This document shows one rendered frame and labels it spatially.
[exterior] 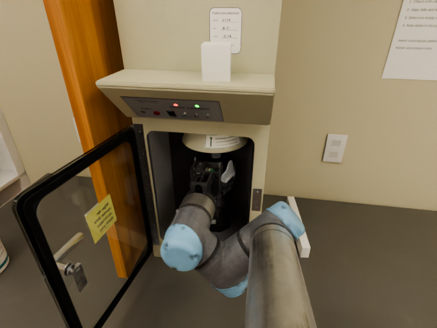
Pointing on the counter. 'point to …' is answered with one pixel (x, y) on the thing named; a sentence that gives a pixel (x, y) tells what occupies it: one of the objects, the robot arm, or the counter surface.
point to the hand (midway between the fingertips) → (215, 168)
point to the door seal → (46, 242)
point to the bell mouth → (213, 142)
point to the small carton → (216, 61)
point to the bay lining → (173, 189)
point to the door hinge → (146, 181)
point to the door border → (45, 236)
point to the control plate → (148, 106)
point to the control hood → (196, 92)
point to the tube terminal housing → (260, 159)
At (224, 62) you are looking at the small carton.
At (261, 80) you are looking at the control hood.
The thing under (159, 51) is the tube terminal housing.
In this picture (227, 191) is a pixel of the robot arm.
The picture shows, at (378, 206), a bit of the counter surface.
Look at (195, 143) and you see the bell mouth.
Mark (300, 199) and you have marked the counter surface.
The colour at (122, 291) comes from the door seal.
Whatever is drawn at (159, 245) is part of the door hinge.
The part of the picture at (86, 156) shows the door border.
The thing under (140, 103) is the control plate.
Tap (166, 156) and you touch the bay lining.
